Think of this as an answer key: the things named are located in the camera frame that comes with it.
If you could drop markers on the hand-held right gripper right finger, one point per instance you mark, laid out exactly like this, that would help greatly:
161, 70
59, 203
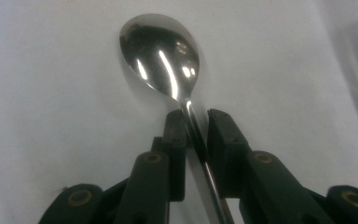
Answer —
227, 149

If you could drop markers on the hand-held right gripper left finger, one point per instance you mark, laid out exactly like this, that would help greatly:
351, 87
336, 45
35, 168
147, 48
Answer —
177, 155

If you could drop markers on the steel spoon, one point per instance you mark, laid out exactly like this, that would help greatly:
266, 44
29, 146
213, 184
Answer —
158, 56

